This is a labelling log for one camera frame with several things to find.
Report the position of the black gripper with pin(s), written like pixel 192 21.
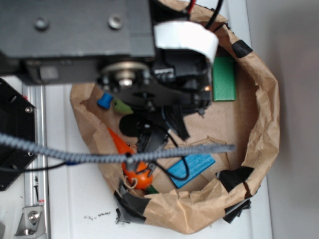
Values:
pixel 161 93

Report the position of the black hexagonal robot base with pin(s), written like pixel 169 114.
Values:
pixel 17 118

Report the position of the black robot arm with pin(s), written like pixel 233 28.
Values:
pixel 145 53

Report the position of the green wooden block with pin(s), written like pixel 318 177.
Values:
pixel 224 87

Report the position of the green plush toy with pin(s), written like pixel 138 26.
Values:
pixel 122 108

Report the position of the blue wooden block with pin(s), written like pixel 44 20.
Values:
pixel 186 170

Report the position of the brown paper bag bin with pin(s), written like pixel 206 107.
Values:
pixel 252 123

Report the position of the orange toy carrot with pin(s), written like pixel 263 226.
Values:
pixel 137 174

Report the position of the aluminium frame rail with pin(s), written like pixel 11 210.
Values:
pixel 36 189

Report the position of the metal corner bracket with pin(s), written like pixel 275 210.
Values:
pixel 31 224

